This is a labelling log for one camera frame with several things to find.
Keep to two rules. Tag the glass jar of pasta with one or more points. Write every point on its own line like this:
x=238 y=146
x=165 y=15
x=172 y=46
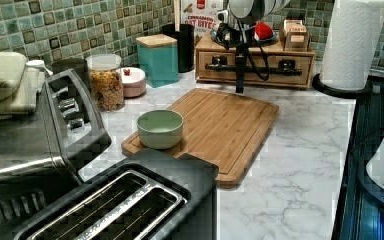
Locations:
x=105 y=81

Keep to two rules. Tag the dark gray cup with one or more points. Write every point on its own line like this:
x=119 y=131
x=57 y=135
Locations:
x=79 y=65

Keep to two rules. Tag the oat bites cereal box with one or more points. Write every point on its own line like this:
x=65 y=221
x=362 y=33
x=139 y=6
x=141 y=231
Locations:
x=201 y=14

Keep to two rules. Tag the black drawer handle bar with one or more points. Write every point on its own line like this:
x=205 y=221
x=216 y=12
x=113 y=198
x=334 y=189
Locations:
x=285 y=67

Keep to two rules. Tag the black toaster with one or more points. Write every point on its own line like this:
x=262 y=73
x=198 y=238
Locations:
x=148 y=196

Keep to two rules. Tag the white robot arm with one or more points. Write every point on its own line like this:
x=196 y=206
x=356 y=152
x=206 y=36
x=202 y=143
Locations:
x=258 y=9

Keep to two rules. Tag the pink lidded bowl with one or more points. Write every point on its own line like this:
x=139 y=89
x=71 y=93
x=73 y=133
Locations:
x=134 y=81

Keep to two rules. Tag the paper towel roll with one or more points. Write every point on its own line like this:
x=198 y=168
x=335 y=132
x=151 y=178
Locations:
x=354 y=31

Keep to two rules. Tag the black paper towel holder base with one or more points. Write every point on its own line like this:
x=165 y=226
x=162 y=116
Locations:
x=343 y=94

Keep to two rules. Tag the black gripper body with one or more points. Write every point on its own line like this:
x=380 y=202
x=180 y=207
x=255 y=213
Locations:
x=234 y=30

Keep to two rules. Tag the teal canister with wooden lid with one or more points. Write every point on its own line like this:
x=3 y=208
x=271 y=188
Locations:
x=158 y=58

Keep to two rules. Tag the bamboo cutting board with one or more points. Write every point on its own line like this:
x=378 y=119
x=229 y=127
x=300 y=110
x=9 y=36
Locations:
x=224 y=129

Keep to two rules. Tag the small wooden box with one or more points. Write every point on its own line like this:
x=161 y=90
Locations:
x=294 y=35

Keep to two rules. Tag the red object on plate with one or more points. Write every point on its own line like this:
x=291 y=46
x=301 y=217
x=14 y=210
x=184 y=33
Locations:
x=263 y=32

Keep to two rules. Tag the light green bowl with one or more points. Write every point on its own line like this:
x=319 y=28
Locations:
x=160 y=129

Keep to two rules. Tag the folded beige towels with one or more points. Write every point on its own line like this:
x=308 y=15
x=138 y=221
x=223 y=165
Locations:
x=17 y=94

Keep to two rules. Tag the black cylindrical container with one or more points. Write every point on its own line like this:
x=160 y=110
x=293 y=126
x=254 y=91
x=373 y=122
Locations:
x=185 y=43

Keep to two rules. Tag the stainless toaster oven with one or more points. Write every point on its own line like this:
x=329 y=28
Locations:
x=42 y=152

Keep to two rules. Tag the dark dish drying mat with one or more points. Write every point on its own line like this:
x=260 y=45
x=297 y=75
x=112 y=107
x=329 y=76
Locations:
x=360 y=209

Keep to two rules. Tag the white bottle top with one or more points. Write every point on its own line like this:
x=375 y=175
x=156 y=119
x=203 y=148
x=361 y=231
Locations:
x=38 y=73

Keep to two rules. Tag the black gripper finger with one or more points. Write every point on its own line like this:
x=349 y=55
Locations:
x=242 y=71
x=238 y=63

